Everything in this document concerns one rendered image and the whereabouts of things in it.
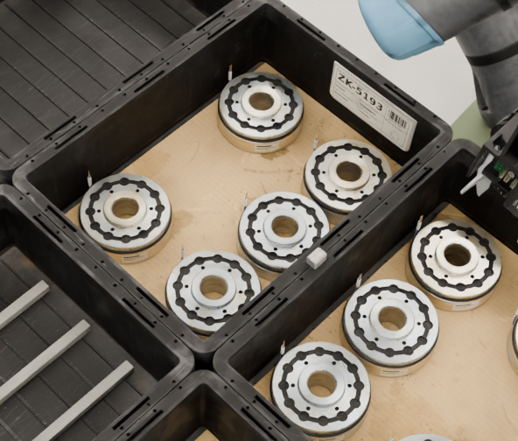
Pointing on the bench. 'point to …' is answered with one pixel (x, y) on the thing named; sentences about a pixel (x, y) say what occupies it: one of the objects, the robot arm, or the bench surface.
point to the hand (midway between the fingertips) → (511, 202)
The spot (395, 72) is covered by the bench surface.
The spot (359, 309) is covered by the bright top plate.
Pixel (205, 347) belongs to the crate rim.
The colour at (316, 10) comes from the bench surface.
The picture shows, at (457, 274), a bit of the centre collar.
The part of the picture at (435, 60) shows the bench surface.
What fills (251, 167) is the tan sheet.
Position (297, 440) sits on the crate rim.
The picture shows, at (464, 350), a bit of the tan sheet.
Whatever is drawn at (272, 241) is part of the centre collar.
